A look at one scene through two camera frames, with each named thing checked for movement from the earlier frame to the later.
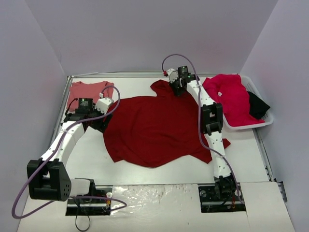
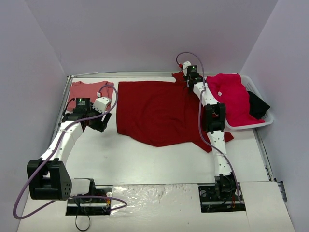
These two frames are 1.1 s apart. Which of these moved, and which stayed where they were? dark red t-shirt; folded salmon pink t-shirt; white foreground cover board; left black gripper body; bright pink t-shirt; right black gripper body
Moved: dark red t-shirt; right black gripper body
Stayed: white foreground cover board; folded salmon pink t-shirt; left black gripper body; bright pink t-shirt
